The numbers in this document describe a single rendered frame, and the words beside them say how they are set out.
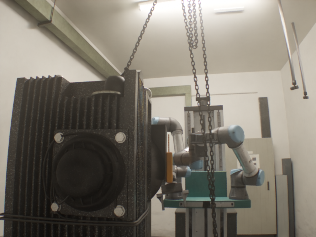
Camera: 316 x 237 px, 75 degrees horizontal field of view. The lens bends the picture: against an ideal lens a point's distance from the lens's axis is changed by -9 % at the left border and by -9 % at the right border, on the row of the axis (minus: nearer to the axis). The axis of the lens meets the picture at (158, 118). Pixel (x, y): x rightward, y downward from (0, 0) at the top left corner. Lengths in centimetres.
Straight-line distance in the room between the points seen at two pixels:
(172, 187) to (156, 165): 30
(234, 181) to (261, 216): 219
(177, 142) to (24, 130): 111
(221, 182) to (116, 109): 133
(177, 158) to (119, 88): 63
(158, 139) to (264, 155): 277
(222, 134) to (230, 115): 260
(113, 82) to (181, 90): 335
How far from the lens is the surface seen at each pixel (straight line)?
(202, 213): 205
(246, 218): 392
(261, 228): 400
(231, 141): 151
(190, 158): 123
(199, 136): 104
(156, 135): 130
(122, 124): 79
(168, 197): 181
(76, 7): 269
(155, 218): 422
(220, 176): 193
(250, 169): 169
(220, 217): 202
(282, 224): 407
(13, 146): 95
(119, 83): 82
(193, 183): 193
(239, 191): 182
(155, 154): 119
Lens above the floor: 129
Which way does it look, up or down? 11 degrees up
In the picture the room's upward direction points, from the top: straight up
